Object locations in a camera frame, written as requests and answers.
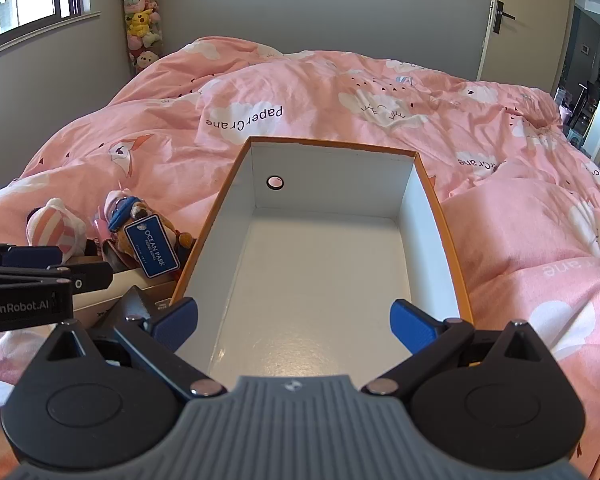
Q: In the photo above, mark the clear tube of plush toys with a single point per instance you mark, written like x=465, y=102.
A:
x=142, y=20

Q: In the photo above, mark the brown bear plush toy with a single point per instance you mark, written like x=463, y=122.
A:
x=125, y=210

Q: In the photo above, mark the pink striped plush toy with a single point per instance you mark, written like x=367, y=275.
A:
x=55, y=230

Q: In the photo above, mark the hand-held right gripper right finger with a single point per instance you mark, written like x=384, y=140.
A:
x=410, y=322

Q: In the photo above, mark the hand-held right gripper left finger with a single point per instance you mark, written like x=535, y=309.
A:
x=177, y=317

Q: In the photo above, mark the cream door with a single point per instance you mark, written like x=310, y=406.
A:
x=530, y=35

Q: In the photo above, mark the orange cardboard box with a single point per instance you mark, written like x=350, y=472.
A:
x=305, y=270

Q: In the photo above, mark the pink printed blanket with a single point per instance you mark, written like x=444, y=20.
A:
x=330, y=100

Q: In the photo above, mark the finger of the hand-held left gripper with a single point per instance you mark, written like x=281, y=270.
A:
x=30, y=256
x=90, y=277

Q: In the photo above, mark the blue paper hang tag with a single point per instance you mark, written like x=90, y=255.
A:
x=152, y=247

